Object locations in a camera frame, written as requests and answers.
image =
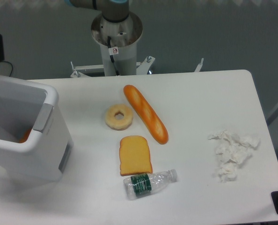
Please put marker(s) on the white trash can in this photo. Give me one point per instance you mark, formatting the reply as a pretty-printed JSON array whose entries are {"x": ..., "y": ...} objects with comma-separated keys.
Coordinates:
[{"x": 24, "y": 105}]

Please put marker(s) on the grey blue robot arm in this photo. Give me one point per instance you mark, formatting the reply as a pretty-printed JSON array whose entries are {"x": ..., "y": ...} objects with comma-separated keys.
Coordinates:
[{"x": 112, "y": 10}]

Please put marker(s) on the orange item inside trash can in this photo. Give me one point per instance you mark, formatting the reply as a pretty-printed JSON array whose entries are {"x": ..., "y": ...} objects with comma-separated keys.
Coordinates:
[{"x": 25, "y": 136}]

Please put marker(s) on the pale glazed donut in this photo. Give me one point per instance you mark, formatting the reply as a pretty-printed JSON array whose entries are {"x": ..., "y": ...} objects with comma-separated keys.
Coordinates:
[{"x": 119, "y": 117}]

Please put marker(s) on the orange baguette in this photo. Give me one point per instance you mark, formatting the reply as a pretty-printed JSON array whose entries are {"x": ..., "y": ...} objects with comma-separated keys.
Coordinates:
[{"x": 146, "y": 113}]

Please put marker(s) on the yellow toast slice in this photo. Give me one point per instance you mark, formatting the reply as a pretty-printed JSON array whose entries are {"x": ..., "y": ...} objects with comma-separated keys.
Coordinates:
[{"x": 134, "y": 155}]

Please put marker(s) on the clear plastic bottle green label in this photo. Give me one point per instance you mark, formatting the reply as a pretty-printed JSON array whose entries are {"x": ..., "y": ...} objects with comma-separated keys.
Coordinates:
[{"x": 138, "y": 186}]

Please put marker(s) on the crumpled white tissue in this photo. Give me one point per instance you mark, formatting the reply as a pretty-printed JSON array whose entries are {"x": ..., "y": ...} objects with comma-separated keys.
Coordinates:
[{"x": 232, "y": 152}]

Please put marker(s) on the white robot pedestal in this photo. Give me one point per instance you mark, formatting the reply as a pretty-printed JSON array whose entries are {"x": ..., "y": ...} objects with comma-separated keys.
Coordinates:
[{"x": 118, "y": 43}]

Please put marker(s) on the white metal base frame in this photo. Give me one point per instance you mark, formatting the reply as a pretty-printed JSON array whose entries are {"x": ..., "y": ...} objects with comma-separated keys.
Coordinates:
[{"x": 143, "y": 68}]

